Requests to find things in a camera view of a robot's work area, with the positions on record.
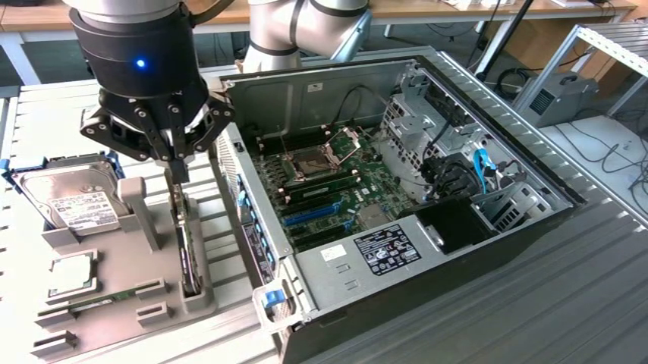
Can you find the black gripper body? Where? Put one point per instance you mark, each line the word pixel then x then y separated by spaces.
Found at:
pixel 142 57

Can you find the green graphics card black cooler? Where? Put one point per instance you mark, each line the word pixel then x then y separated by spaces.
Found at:
pixel 192 250

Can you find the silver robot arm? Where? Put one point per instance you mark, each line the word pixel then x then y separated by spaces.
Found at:
pixel 284 30

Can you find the blue disk caddy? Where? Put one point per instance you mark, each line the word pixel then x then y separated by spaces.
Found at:
pixel 115 161

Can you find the silver hard disk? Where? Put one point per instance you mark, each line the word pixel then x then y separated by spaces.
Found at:
pixel 77 197

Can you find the CPU socket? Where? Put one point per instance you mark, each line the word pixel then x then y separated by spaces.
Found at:
pixel 309 165

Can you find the metal socket cover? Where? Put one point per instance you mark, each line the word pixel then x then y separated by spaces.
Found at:
pixel 344 146

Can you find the green RAM stick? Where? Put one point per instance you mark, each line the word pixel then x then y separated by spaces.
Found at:
pixel 324 188
pixel 102 301

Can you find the blue expansion slot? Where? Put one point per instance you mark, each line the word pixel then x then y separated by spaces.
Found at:
pixel 312 216

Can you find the green motherboard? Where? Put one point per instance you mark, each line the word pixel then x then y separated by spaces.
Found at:
pixel 375 178

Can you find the grey parts rack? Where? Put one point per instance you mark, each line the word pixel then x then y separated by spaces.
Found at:
pixel 126 265

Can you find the silver CPU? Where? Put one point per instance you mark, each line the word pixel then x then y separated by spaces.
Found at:
pixel 71 275

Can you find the perforated silver disk bay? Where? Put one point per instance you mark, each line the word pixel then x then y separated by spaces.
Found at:
pixel 405 180

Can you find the blue case release latch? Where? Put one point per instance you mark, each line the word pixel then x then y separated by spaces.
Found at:
pixel 273 297

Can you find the silver power supply unit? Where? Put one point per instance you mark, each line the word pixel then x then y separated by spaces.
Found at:
pixel 349 273

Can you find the open black PC case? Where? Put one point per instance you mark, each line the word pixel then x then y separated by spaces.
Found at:
pixel 431 295

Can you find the black tripod pole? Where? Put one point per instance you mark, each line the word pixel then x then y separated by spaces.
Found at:
pixel 523 10

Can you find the grey controller box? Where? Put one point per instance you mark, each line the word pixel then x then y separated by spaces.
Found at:
pixel 562 102

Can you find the long wooden desk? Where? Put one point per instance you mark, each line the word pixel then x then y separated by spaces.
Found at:
pixel 558 13

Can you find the wooden desk white frame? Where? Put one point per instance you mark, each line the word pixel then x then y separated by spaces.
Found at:
pixel 35 22

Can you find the silver disk bay bracket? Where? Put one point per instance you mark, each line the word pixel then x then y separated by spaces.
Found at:
pixel 507 212

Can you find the aluminium slat shelf frame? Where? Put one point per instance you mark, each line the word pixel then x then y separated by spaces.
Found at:
pixel 607 41

